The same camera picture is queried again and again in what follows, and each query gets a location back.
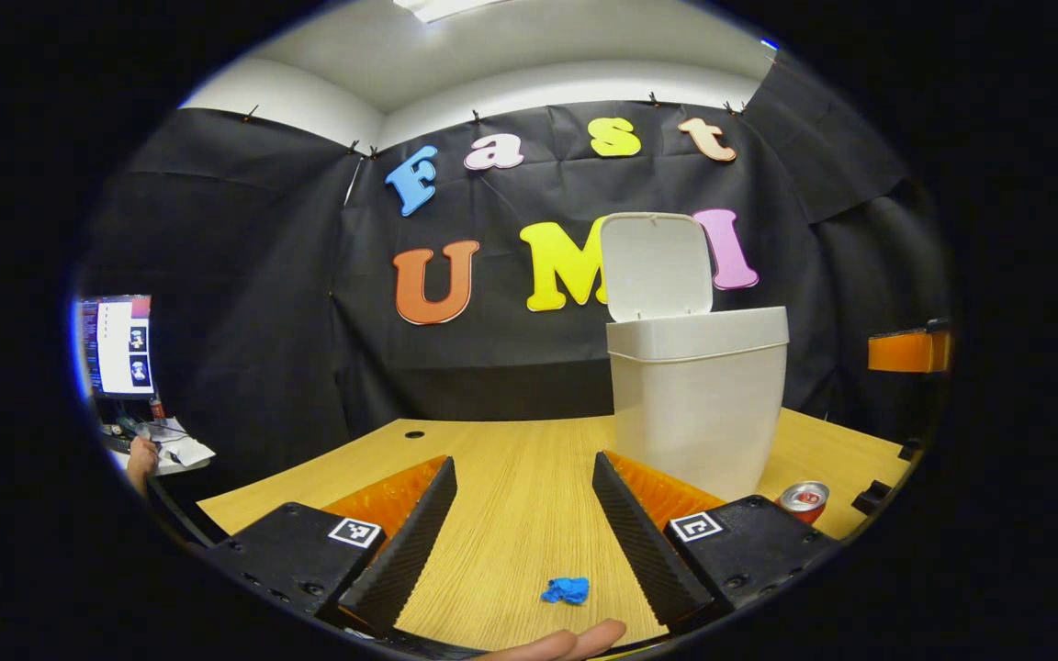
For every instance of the silver red pop can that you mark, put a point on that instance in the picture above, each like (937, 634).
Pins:
(804, 500)

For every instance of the black desk edge bracket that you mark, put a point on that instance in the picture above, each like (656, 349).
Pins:
(871, 498)
(909, 450)

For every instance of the white desktop garbage bin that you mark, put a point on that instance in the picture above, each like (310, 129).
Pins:
(694, 404)

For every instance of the computer monitor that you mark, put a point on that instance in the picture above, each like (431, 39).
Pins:
(120, 344)

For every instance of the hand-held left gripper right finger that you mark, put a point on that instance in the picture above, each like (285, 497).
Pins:
(644, 551)

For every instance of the white papers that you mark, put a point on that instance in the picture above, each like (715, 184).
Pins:
(182, 450)

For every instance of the wooden desktop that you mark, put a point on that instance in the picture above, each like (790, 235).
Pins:
(520, 514)

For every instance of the black backdrop cloth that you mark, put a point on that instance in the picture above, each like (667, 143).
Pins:
(244, 275)

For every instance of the blue paper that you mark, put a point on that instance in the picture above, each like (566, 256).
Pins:
(566, 590)

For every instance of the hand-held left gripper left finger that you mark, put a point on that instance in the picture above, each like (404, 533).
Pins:
(405, 551)

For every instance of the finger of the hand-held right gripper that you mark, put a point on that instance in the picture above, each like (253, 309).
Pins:
(906, 351)

